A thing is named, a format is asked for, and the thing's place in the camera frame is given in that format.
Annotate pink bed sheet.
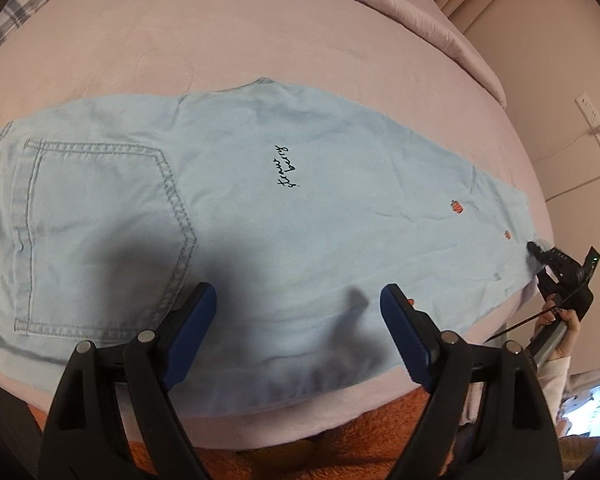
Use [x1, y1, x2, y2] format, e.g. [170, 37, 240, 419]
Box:
[0, 0, 552, 449]

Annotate right hand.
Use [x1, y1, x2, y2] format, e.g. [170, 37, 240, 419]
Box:
[531, 294, 581, 364]

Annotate light blue denim pants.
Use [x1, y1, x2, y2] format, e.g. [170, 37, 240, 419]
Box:
[0, 79, 538, 416]

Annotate white wall power strip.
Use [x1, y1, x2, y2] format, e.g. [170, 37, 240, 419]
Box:
[574, 91, 600, 179]

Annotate white cable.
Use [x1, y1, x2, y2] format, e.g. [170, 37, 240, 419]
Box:
[529, 129, 600, 204]

